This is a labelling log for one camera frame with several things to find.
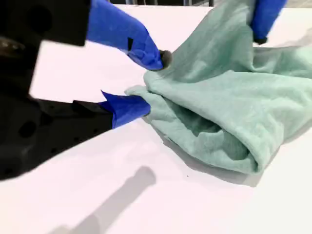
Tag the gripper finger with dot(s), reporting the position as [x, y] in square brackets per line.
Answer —
[264, 17]
[126, 108]
[117, 26]

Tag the pale green T-shirt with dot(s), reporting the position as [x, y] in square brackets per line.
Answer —
[219, 97]

